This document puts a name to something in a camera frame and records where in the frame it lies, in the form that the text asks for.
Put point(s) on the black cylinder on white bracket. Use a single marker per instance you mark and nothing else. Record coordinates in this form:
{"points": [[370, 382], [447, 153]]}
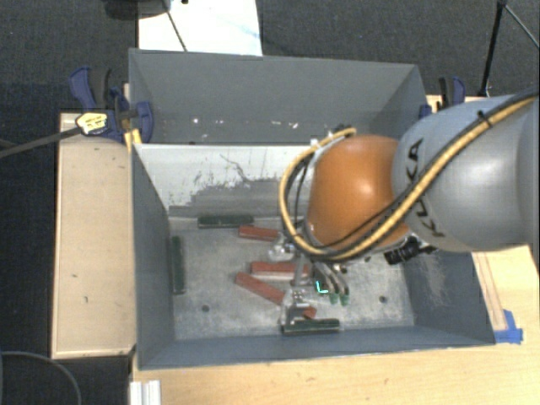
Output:
{"points": [[403, 252]]}

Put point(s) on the dark green flat block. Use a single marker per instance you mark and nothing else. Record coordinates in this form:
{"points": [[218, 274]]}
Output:
{"points": [[314, 326], [178, 266], [225, 221]]}

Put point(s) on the pale wood board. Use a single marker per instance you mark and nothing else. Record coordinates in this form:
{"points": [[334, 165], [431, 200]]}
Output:
{"points": [[95, 243]]}

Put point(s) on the grey metal bin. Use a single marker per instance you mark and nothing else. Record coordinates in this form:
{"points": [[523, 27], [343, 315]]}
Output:
{"points": [[253, 99]]}

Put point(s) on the red-brown flat block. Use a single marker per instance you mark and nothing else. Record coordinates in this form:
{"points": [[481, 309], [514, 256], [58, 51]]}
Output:
{"points": [[258, 232], [259, 287], [272, 268]]}

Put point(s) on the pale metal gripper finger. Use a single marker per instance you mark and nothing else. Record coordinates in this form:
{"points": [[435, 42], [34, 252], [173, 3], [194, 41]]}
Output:
{"points": [[299, 300], [287, 314]]}

